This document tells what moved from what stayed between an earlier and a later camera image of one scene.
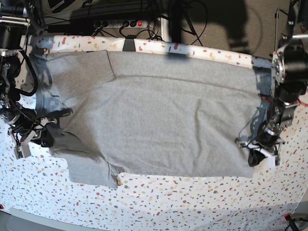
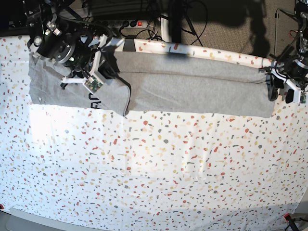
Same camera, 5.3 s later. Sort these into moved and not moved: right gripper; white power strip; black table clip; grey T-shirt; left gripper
Moved: right gripper; grey T-shirt; left gripper
Not moved: black table clip; white power strip
